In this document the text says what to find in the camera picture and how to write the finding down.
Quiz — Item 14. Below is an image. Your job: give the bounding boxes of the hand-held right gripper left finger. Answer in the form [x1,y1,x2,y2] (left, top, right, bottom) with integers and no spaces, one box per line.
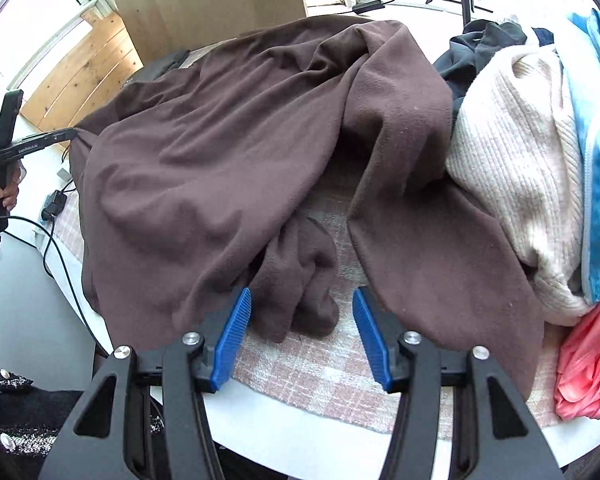
[37,287,253,480]

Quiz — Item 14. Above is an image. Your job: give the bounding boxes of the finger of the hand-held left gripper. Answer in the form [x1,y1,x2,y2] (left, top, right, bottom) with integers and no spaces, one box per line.
[11,128,77,157]

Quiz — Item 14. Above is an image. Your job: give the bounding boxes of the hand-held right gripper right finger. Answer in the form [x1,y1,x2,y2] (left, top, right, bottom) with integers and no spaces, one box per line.
[352,286,563,480]

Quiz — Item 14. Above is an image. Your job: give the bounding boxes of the brown fleece pants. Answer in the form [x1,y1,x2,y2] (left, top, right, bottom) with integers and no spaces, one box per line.
[72,16,546,397]

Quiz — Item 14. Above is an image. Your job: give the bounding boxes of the person's left hand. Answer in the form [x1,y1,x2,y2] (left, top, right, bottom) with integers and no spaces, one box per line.
[0,162,27,213]

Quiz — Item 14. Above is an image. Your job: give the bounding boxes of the black power adapter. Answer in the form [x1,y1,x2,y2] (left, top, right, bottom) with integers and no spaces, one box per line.
[41,189,67,222]

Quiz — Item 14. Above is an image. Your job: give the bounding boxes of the pink plaid mat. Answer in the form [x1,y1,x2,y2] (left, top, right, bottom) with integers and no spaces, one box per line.
[50,160,568,436]

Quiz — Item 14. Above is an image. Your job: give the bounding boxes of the wooden slat board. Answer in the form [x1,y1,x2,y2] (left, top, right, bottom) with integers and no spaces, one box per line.
[19,10,146,132]

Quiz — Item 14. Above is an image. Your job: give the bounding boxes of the folded black garment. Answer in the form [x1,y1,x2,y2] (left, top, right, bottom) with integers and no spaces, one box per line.
[122,49,192,89]

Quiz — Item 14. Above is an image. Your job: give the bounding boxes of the coral pink garment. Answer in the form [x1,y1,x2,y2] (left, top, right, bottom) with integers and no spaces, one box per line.
[554,294,600,422]

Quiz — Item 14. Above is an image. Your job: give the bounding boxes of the person's black sparkly clothing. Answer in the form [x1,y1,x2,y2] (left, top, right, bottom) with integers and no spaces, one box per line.
[0,365,168,480]

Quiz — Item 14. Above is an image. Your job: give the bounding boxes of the cream knit sweater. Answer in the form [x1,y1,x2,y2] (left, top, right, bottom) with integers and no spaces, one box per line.
[445,20,600,328]

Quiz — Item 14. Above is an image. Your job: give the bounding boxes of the dark grey garment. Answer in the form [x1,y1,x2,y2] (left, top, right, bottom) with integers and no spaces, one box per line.
[432,19,529,113]

